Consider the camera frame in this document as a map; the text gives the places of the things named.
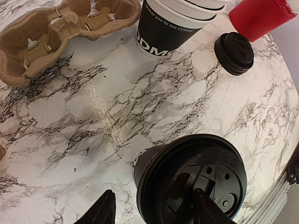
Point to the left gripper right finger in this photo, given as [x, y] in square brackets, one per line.
[205, 210]

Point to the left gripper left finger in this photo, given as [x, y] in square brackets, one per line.
[103, 211]

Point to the black cup lid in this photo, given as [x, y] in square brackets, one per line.
[204, 161]

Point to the single black paper cup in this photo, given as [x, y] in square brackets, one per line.
[144, 164]

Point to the stack of black cup lids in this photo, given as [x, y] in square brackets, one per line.
[234, 52]

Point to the far cardboard cup carrier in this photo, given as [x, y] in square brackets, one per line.
[35, 41]

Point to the stack of black paper cups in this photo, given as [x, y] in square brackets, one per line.
[165, 25]

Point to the red cylindrical container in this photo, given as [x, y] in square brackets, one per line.
[255, 18]

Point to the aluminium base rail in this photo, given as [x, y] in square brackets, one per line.
[268, 185]

